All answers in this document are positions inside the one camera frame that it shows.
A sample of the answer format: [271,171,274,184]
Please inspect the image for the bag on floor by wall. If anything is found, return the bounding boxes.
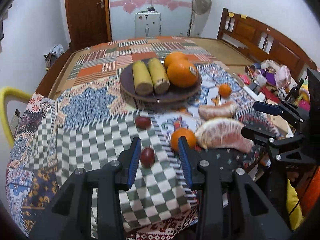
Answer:
[44,44,65,71]

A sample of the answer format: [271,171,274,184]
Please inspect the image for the small peeled pomelo segment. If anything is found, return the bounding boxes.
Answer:
[199,101,239,120]

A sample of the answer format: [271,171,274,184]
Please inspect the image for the small white washing machine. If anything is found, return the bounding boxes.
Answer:
[135,11,161,38]

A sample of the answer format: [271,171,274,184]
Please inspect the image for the purple round plate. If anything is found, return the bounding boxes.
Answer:
[119,57,202,103]

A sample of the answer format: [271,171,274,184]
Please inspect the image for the pink plush bag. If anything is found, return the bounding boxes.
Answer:
[275,65,291,89]

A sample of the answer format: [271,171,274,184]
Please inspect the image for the small mandarin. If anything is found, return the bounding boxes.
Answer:
[170,127,198,152]
[218,83,232,98]

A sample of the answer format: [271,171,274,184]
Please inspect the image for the red grape far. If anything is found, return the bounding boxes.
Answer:
[135,116,152,129]

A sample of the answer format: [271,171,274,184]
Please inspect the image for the woven bamboo bed mat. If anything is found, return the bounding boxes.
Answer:
[48,37,251,99]

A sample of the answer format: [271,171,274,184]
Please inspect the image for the red grape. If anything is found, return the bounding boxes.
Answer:
[135,116,152,129]
[140,147,155,168]

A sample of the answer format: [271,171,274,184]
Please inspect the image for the dark wooden door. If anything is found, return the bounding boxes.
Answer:
[65,0,112,50]

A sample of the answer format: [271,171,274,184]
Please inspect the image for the large plain orange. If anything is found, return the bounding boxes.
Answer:
[164,51,188,69]

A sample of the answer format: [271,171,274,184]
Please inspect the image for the patchwork patterned tablecloth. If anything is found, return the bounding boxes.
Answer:
[5,63,279,239]

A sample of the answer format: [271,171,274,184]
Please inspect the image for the operator hand under right gripper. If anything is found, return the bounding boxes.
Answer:
[287,171,304,188]

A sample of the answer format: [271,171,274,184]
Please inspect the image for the large peeled pomelo segment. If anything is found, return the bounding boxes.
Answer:
[194,118,254,154]

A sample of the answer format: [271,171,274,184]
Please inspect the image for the standing electric fan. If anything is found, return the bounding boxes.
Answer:
[189,0,212,37]

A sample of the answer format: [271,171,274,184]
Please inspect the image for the yellow corn cob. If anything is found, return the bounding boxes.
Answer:
[132,61,153,96]
[148,58,170,94]

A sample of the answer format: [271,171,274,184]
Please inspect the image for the red grape near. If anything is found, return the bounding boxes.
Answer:
[140,147,155,168]

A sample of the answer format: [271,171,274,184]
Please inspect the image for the wooden bed headboard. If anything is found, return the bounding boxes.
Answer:
[217,8,317,81]

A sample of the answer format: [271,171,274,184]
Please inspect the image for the large orange with sticker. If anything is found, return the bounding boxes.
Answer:
[167,60,199,88]

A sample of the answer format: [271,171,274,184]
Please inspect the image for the striped patchwork bed blanket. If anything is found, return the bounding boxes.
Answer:
[63,36,216,90]

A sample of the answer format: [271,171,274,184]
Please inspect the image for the yellow chair frame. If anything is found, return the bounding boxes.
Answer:
[1,86,32,148]

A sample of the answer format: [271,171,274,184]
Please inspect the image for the sliding wardrobe with hearts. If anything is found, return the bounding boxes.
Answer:
[108,0,193,40]

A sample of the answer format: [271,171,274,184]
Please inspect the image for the red box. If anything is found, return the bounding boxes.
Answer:
[260,86,280,103]

